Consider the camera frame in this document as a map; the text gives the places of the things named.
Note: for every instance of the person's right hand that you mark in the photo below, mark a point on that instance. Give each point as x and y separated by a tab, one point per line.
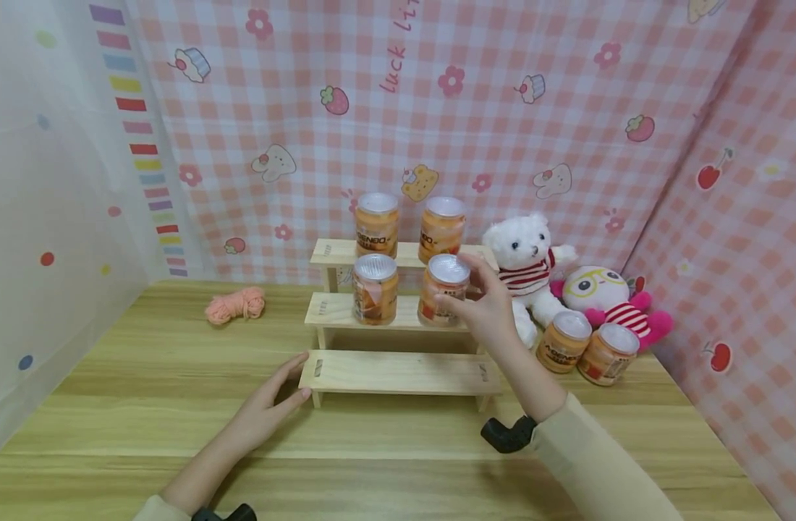
492	315

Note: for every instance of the person's left hand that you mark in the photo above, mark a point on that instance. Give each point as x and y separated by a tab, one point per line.
261	416

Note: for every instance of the person's left thumb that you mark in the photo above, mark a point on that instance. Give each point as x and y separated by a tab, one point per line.
295	401

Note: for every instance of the person's right thumb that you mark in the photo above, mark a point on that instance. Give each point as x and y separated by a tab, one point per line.
453	304

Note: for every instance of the person's right index finger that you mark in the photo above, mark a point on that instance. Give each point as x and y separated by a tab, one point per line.
479	271

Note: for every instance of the person's left index finger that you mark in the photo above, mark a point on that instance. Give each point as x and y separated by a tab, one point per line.
288	367

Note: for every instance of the orange jar with clear lid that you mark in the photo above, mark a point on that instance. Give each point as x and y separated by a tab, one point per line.
608	354
376	228
441	230
437	282
563	344
374	293

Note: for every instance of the wooden three-tier step shelf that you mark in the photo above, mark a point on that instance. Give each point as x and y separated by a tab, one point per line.
398	373

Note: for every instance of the person's left forearm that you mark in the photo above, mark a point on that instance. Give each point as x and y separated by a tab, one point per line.
199	477

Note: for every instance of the person's right forearm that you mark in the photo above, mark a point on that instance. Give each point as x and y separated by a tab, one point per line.
587	463

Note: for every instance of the white teddy bear striped shirt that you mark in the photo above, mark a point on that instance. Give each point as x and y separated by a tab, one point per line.
525	260

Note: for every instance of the pink yarn bundle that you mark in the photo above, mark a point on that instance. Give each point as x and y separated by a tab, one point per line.
236	306

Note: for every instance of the black wrist band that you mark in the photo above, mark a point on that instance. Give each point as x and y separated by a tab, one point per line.
225	514
507	434

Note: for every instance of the white pink plush doll glasses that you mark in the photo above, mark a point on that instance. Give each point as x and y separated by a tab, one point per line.
609	297

